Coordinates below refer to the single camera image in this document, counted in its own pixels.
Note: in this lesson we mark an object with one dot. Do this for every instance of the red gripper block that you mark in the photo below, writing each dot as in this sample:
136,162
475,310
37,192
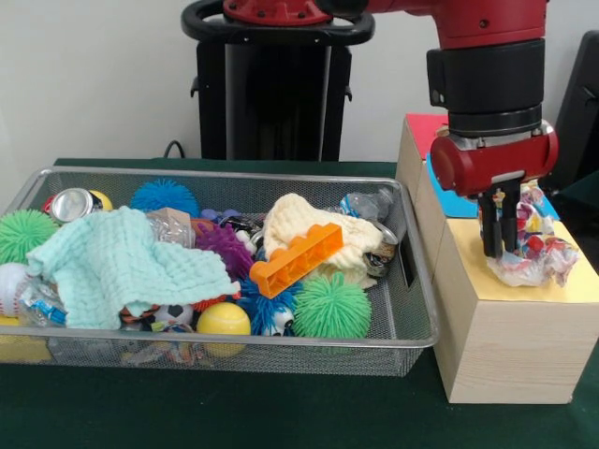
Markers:
496,163

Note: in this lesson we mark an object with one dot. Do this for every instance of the white cloth with coloured shapes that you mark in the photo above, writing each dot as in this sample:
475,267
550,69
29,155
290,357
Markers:
538,262

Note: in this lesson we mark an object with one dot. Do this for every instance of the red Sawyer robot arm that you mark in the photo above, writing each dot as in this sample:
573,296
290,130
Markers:
491,70

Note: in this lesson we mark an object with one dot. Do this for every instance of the shallow mesh bin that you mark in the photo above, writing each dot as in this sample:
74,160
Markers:
412,299

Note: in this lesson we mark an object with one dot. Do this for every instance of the wooden box with three holes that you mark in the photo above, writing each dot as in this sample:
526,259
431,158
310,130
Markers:
515,351

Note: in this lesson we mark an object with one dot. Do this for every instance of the dark green table cloth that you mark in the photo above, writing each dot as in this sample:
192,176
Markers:
585,189
234,411

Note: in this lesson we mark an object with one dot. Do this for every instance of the green spiky rubber ball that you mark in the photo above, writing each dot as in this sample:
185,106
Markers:
23,234
332,308

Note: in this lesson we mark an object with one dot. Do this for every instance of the orange plastic block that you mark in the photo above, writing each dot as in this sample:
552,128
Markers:
295,264

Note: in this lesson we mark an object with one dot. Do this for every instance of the cream knitted cloth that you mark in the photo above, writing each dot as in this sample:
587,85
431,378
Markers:
290,215

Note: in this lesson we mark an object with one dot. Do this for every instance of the blue furry toy with eyes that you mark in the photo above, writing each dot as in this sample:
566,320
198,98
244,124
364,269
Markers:
264,308

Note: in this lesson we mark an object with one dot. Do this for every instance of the purple spiky rubber ball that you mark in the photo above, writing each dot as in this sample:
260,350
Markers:
224,245

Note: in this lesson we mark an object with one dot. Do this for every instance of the smooth yellow ball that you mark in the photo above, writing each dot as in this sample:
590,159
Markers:
223,320

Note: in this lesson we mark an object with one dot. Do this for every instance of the blue spiky rubber ball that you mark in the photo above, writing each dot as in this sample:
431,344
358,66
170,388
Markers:
164,198

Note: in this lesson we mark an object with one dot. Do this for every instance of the mint green cloth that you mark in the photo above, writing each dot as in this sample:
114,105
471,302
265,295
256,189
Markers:
117,262

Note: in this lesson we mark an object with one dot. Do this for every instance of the crushed silver drink can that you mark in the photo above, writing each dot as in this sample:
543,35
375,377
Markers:
75,203

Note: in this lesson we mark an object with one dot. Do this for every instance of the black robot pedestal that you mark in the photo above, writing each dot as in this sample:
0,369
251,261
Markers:
281,93

